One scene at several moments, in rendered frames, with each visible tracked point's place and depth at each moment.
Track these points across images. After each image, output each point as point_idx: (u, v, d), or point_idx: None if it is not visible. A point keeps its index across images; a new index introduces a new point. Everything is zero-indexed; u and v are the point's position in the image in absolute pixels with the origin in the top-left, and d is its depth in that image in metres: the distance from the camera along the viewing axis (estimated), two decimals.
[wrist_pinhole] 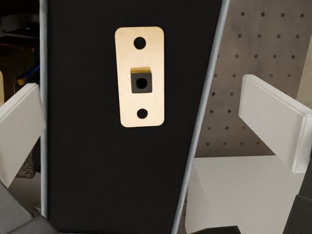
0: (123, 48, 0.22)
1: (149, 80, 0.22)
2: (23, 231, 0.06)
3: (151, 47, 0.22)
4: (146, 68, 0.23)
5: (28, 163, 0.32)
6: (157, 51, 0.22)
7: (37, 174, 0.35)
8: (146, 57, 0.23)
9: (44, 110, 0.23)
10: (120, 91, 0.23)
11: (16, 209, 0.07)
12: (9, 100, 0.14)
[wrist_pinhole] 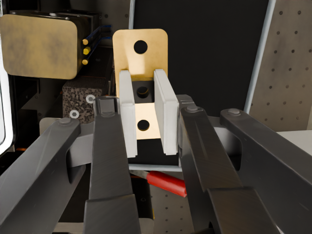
0: (122, 52, 0.20)
1: (152, 89, 0.20)
2: (114, 202, 0.07)
3: (153, 51, 0.20)
4: (148, 75, 0.20)
5: None
6: (160, 56, 0.20)
7: None
8: (147, 63, 0.20)
9: None
10: None
11: (124, 181, 0.08)
12: (121, 82, 0.17)
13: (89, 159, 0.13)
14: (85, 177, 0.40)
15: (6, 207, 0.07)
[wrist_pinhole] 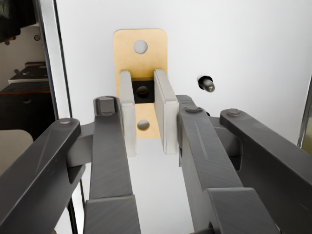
0: (122, 52, 0.20)
1: (152, 89, 0.20)
2: (114, 202, 0.07)
3: (153, 51, 0.20)
4: (148, 75, 0.20)
5: None
6: (160, 56, 0.20)
7: None
8: (147, 63, 0.20)
9: None
10: None
11: (124, 181, 0.08)
12: (121, 82, 0.17)
13: (89, 159, 0.13)
14: None
15: (6, 207, 0.07)
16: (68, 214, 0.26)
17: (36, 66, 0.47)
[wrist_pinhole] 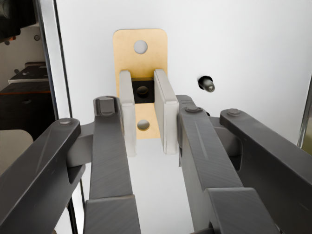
0: (122, 52, 0.20)
1: (152, 89, 0.20)
2: (114, 202, 0.07)
3: (153, 51, 0.20)
4: (148, 75, 0.20)
5: None
6: (160, 56, 0.20)
7: None
8: (147, 63, 0.20)
9: None
10: None
11: (124, 181, 0.08)
12: (121, 82, 0.17)
13: (89, 159, 0.13)
14: None
15: (6, 207, 0.07)
16: (68, 214, 0.26)
17: (36, 66, 0.47)
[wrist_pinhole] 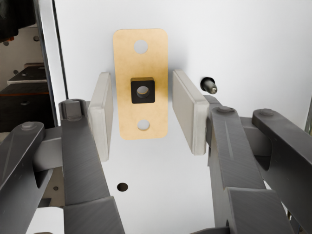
0: (122, 52, 0.20)
1: (152, 89, 0.20)
2: (94, 205, 0.07)
3: (154, 51, 0.20)
4: (148, 75, 0.20)
5: None
6: (160, 56, 0.20)
7: None
8: (147, 63, 0.20)
9: None
10: (119, 101, 0.21)
11: (100, 184, 0.08)
12: (98, 84, 0.17)
13: (55, 164, 0.12)
14: None
15: None
16: None
17: (35, 67, 0.47)
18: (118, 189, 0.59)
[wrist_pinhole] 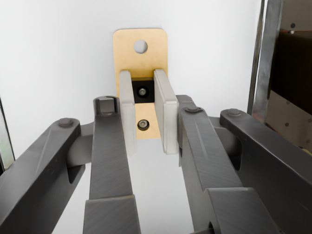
0: (122, 52, 0.20)
1: (152, 88, 0.20)
2: (114, 202, 0.07)
3: (153, 51, 0.20)
4: (148, 75, 0.20)
5: None
6: (160, 55, 0.20)
7: None
8: (147, 63, 0.20)
9: None
10: None
11: (124, 181, 0.08)
12: (121, 82, 0.17)
13: (89, 159, 0.13)
14: None
15: (6, 207, 0.07)
16: None
17: None
18: None
